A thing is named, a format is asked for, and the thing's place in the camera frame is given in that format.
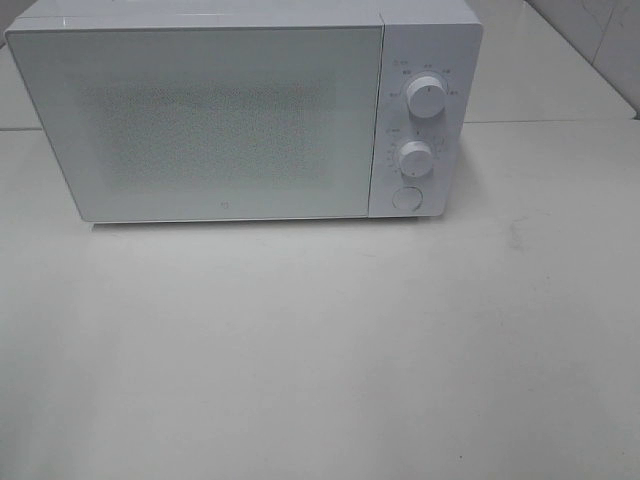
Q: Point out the round white door button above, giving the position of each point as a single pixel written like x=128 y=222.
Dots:
x=407 y=199

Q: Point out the white timer knob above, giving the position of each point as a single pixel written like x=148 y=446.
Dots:
x=415 y=159

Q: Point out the white microwave door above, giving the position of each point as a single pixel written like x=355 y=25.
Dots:
x=190 y=125

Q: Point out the upper white power knob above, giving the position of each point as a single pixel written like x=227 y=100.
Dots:
x=426 y=95

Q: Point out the white microwave oven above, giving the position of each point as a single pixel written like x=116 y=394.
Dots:
x=442 y=37

